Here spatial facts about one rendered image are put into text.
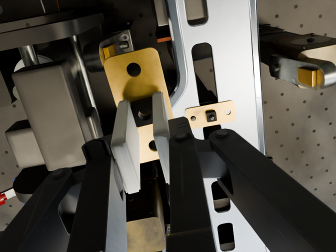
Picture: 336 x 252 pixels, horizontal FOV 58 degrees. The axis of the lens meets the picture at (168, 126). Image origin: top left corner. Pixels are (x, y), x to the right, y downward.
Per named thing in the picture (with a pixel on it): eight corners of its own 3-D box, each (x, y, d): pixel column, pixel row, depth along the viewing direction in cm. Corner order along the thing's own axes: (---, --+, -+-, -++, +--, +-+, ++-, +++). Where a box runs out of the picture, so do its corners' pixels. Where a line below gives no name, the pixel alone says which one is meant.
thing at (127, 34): (138, 36, 75) (135, 55, 48) (126, 38, 75) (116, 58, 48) (135, 19, 73) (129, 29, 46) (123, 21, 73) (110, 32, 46)
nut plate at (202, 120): (233, 99, 51) (235, 101, 50) (235, 120, 52) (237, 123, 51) (184, 108, 51) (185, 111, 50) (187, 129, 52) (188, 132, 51)
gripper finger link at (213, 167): (172, 162, 13) (240, 146, 13) (166, 119, 18) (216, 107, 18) (179, 190, 14) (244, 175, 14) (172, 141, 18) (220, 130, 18)
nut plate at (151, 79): (181, 151, 24) (183, 159, 23) (135, 162, 24) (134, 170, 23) (156, 45, 21) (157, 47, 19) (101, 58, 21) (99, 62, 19)
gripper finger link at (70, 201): (122, 204, 14) (58, 220, 14) (125, 153, 18) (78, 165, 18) (112, 177, 13) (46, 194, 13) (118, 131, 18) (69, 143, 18)
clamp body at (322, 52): (280, 46, 78) (374, 77, 46) (235, 55, 78) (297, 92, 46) (279, 20, 76) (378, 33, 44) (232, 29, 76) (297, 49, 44)
